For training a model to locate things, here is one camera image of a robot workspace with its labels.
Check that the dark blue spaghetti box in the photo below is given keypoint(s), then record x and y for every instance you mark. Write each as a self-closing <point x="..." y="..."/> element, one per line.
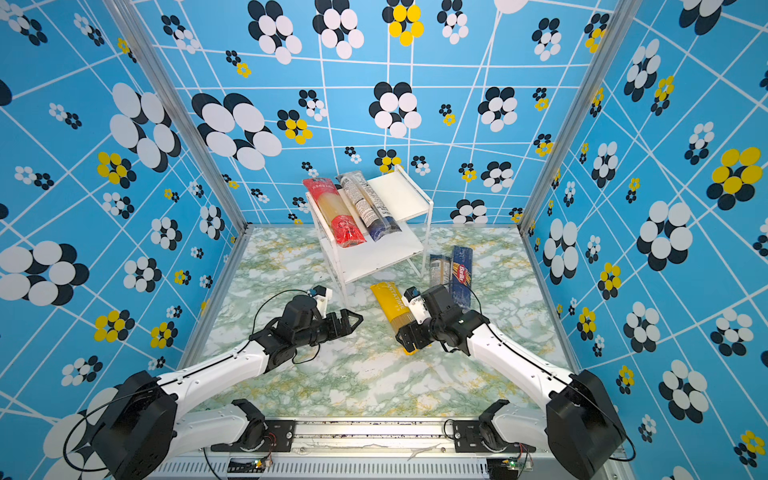
<point x="461" y="276"/>

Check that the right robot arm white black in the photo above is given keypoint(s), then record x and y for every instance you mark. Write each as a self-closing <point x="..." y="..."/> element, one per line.
<point x="576" y="420"/>

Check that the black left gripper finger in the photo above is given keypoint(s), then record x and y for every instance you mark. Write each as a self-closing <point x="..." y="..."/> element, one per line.
<point x="346" y="318"/>
<point x="340" y="329"/>

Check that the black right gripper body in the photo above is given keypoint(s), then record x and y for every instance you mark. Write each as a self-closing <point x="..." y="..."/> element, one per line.
<point x="438" y="329"/>

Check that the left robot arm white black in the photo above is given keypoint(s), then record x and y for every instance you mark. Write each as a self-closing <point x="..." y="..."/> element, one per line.
<point x="147" y="419"/>

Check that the clear dark spaghetti bag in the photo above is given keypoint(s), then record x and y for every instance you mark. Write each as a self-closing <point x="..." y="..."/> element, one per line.
<point x="439" y="269"/>

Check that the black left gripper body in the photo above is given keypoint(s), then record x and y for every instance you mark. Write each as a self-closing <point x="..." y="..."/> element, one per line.
<point x="317" y="334"/>

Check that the white metal two-tier shelf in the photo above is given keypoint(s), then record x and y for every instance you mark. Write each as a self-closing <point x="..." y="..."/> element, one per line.
<point x="362" y="224"/>

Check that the red spaghetti bag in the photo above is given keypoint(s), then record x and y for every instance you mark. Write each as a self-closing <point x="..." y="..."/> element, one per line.
<point x="343" y="226"/>

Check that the yellow spaghetti bag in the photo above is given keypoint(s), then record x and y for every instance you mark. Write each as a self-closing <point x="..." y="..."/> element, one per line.
<point x="388" y="297"/>

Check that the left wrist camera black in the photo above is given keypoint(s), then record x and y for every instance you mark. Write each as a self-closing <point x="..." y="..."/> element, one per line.
<point x="322" y="296"/>

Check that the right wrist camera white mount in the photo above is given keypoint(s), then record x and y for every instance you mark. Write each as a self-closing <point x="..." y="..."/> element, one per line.
<point x="413" y="299"/>

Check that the clear blue spaghetti bag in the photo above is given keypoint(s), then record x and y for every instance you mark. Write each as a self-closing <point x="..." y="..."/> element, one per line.
<point x="376" y="217"/>

